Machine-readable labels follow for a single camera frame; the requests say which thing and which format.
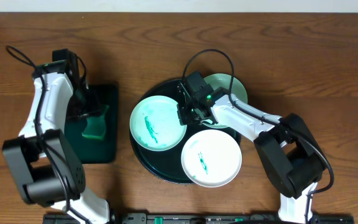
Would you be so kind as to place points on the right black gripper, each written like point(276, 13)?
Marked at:
point(184, 118)

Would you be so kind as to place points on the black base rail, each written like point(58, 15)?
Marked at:
point(143, 218)

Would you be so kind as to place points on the green-stained plate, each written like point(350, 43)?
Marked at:
point(155, 125)

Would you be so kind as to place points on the green sponge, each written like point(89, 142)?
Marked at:
point(96, 126)

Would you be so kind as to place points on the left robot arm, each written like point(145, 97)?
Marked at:
point(42, 162)

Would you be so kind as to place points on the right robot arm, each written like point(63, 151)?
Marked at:
point(290, 155)

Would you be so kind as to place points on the top right stained plate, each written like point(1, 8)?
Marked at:
point(223, 80)

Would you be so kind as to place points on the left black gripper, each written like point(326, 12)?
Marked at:
point(84, 113)

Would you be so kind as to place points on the black rectangular sponge tray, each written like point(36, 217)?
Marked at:
point(91, 151)

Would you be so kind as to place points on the front white stained plate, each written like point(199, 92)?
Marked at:
point(211, 158)

